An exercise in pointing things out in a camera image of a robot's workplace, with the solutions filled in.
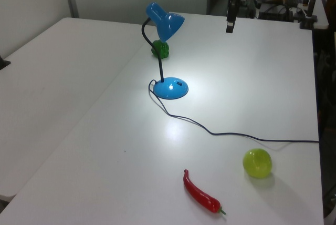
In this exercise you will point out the blue desk lamp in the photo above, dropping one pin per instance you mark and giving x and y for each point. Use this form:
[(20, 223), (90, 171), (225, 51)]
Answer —
[(170, 89)]

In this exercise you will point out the black equipment cluster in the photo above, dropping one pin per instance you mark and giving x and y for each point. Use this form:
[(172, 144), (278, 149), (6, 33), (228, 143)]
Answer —
[(275, 13)]

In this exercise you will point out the green toy bell pepper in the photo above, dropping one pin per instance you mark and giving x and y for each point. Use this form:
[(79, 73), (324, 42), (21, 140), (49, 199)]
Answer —
[(164, 50)]

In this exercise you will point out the green toy apple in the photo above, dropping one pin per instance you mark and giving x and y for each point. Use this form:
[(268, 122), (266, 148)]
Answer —
[(257, 163)]

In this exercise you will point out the red toy chili pepper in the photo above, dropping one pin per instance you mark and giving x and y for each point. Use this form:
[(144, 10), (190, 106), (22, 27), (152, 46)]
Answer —
[(202, 196)]

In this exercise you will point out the small black table bracket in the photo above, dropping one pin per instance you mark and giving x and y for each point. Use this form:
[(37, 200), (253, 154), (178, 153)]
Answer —
[(4, 63)]

